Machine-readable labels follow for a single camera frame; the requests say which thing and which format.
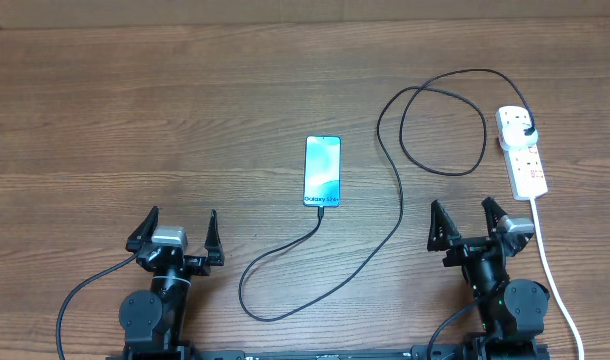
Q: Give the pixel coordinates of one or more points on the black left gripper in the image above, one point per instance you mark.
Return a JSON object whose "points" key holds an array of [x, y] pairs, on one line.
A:
{"points": [[214, 254]]}

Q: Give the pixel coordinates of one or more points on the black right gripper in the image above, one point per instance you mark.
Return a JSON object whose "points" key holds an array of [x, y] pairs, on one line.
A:
{"points": [[462, 247]]}

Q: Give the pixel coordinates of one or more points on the blue Galaxy smartphone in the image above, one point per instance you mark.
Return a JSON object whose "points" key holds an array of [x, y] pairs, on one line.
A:
{"points": [[322, 186]]}

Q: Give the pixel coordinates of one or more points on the white power strip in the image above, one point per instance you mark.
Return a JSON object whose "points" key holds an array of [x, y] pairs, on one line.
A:
{"points": [[524, 167]]}

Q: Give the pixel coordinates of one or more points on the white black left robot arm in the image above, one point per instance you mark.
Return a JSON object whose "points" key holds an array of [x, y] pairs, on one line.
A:
{"points": [[153, 319]]}

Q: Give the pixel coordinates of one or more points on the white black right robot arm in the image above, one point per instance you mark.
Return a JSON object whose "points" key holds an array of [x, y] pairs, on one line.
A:
{"points": [[511, 311]]}

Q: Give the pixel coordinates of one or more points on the white charger plug adapter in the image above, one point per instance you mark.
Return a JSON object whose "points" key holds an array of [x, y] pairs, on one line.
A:
{"points": [[514, 137]]}

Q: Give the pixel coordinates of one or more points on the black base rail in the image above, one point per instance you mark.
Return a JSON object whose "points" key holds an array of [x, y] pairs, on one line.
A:
{"points": [[416, 352]]}

